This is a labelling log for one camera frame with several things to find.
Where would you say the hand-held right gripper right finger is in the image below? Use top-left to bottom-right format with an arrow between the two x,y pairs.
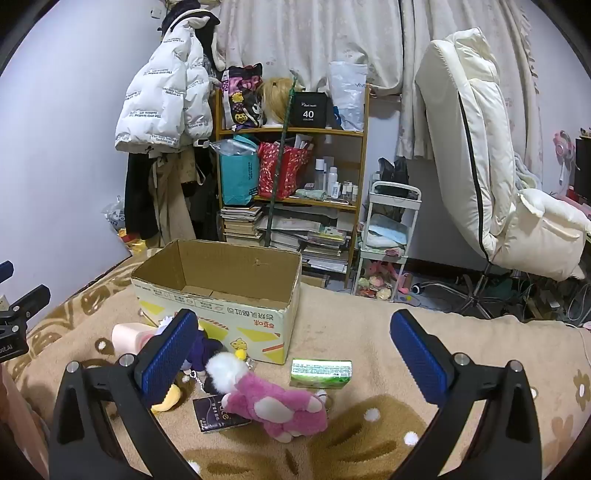
390,308 -> 543,480

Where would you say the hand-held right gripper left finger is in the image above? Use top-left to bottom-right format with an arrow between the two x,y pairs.
48,308 -> 204,480

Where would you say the white-haired plush doll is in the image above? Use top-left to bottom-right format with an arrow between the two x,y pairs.
157,316 -> 232,374

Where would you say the cardboard box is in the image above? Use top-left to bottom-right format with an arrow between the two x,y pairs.
130,239 -> 303,365

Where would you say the person's left forearm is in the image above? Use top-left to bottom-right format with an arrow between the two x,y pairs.
0,362 -> 51,480

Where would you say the pale pink plush toy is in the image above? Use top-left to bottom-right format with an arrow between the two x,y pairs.
113,322 -> 160,357

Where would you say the yellow plush toy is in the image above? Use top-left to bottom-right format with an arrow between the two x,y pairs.
151,383 -> 181,412

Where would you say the beige patterned blanket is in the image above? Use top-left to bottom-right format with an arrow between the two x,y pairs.
0,247 -> 591,480

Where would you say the dark card box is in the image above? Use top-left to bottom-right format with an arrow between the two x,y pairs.
192,396 -> 252,433

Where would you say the pile of pink toys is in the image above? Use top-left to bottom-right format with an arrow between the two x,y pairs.
358,261 -> 414,301

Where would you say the green carton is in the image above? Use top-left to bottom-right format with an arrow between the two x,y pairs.
290,359 -> 353,390

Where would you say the plastic bag of toys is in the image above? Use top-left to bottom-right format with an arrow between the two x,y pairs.
102,196 -> 148,257

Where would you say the pink and white plush toy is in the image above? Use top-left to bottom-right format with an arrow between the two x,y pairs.
205,353 -> 329,444

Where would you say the light blue cloth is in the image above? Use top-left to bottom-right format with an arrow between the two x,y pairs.
367,213 -> 407,250

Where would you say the beige hanging coat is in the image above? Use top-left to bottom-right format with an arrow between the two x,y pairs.
150,150 -> 197,252

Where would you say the stack of books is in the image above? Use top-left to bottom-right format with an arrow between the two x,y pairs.
221,205 -> 264,245

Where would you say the dark hanging coat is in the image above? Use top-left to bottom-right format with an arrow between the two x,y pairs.
124,152 -> 160,241

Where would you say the stack of magazines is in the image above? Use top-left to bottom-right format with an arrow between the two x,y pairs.
265,210 -> 354,273

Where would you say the black hanging garment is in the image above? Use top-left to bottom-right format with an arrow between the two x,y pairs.
180,138 -> 222,241

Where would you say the white step stool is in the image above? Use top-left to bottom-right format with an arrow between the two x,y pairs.
353,181 -> 423,303

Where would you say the black bag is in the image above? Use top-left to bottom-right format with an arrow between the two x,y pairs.
376,157 -> 419,200

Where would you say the teal shopping bag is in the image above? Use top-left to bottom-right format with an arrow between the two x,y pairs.
218,135 -> 260,206

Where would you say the row of cosmetic bottles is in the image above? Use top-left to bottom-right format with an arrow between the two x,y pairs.
314,154 -> 360,204

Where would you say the red patterned bag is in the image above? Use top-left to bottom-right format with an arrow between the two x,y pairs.
257,141 -> 315,200

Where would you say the white folded mattress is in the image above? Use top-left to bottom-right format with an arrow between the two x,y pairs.
414,28 -> 591,319

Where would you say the green pole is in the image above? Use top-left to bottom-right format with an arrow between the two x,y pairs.
265,76 -> 298,247

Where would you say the white puffer jacket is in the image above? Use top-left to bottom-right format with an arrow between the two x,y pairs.
115,10 -> 215,153

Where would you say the black monitor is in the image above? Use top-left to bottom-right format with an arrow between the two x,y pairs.
575,136 -> 591,206

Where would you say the pink desk fan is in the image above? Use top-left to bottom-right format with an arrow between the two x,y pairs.
553,130 -> 578,195

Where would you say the wooden shelf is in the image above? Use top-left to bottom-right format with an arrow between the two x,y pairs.
213,85 -> 371,289

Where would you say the cartoon printed bag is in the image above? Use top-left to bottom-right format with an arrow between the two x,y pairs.
221,65 -> 265,131

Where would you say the black box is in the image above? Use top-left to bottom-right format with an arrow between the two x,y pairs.
288,92 -> 329,129

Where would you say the clear plastic bag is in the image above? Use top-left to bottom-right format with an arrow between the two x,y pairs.
328,61 -> 369,132

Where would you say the blond wig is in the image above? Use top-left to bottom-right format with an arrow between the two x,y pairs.
256,78 -> 305,127

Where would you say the cream curtain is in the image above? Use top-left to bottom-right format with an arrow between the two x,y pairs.
215,0 -> 546,162

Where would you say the tangle of cables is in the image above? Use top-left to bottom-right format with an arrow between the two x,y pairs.
508,272 -> 591,324

